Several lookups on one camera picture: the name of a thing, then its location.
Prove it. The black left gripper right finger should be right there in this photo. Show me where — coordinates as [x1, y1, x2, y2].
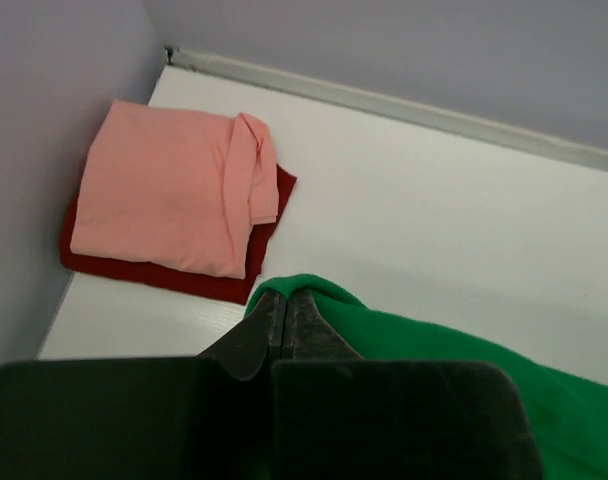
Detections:
[271, 290, 544, 479]

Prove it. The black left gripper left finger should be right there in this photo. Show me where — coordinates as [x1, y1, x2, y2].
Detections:
[0, 292, 286, 479]

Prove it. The green t shirt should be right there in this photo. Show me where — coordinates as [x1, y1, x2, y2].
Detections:
[246, 274, 608, 479]

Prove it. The dark red t shirt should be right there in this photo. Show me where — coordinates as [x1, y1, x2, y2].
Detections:
[59, 162, 299, 306]

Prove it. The pink t shirt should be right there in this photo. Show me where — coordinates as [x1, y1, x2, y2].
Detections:
[70, 101, 279, 279]

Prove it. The aluminium table edge rail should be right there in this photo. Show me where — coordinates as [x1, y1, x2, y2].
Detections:
[165, 46, 608, 172]

